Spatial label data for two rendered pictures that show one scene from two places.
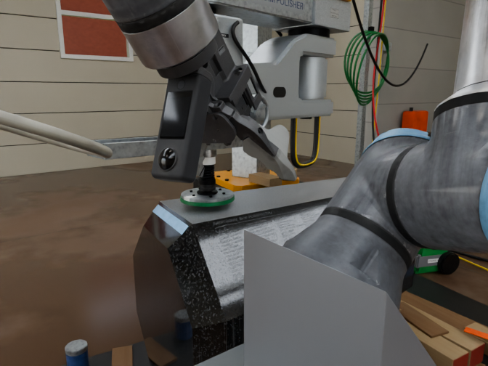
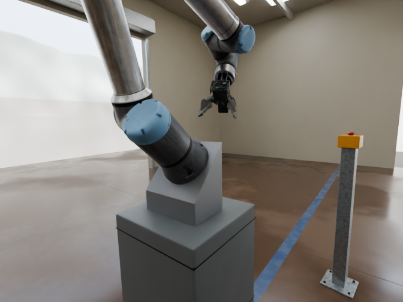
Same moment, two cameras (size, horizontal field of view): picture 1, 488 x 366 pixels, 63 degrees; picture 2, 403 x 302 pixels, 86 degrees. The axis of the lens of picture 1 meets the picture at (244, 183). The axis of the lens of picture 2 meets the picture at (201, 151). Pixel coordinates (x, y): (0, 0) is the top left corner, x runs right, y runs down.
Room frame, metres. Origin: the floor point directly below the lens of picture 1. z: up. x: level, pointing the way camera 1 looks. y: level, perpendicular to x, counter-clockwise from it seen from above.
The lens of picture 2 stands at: (1.35, -0.28, 1.20)
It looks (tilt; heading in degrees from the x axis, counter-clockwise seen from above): 8 degrees down; 165
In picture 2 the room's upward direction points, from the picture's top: 1 degrees counter-clockwise
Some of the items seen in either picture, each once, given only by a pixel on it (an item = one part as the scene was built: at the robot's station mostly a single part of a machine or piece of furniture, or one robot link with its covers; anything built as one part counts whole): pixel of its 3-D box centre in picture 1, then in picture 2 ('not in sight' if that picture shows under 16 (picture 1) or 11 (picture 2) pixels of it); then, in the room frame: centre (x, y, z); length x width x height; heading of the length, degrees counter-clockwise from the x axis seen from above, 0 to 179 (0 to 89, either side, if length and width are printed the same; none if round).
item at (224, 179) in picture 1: (250, 177); not in sight; (2.63, -0.05, 0.76); 0.49 x 0.49 x 0.05; 30
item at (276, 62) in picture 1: (274, 86); not in sight; (1.84, -0.14, 1.35); 0.74 x 0.23 x 0.49; 136
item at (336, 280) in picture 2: not in sight; (344, 213); (0.24, 1.03, 0.54); 0.20 x 0.20 x 1.09; 30
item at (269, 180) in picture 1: (265, 179); not in sight; (2.39, -0.13, 0.81); 0.20 x 0.10 x 0.05; 38
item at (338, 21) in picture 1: (266, 11); not in sight; (1.82, -0.10, 1.66); 0.96 x 0.25 x 0.17; 136
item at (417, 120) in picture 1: (417, 121); not in sight; (4.71, -2.02, 1.00); 0.50 x 0.22 x 0.33; 126
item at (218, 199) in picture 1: (207, 194); not in sight; (1.57, 0.15, 0.92); 0.22 x 0.22 x 0.04
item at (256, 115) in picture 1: (249, 113); not in sight; (1.57, -0.02, 1.24); 0.15 x 0.10 x 0.15; 136
